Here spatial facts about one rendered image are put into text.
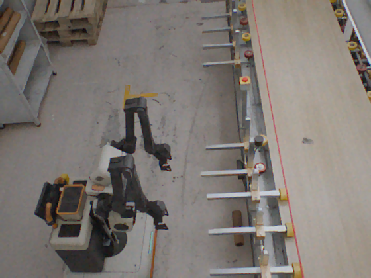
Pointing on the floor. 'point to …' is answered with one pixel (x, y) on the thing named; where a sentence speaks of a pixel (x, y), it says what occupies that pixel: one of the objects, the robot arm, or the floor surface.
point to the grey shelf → (23, 71)
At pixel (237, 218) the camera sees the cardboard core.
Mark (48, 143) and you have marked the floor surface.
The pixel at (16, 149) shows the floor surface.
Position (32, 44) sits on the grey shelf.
